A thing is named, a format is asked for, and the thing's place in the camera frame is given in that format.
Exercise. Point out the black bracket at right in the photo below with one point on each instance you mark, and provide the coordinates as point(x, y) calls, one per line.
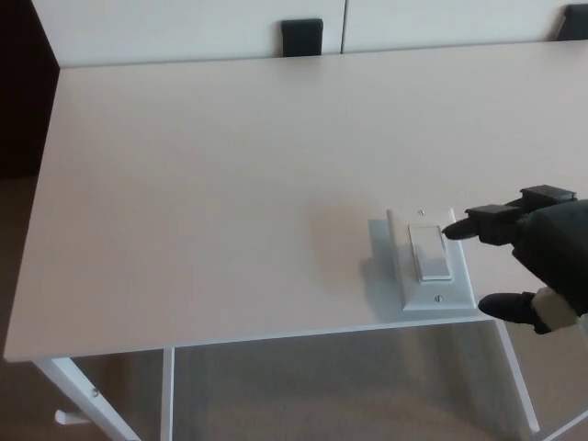
point(575, 23)

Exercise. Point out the grey switch base plate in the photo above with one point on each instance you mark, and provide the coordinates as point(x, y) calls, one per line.
point(380, 248)

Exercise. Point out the white table leg frame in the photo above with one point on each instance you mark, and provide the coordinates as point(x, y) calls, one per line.
point(105, 413)
point(519, 376)

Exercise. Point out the black wall bracket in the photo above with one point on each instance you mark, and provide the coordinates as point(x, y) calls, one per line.
point(301, 37)

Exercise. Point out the white rocker light switch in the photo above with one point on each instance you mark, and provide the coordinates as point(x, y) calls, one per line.
point(429, 257)

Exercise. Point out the white hook peg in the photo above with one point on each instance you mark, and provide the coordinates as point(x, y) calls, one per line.
point(69, 417)

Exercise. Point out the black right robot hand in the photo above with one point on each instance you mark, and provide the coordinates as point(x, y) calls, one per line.
point(551, 239)

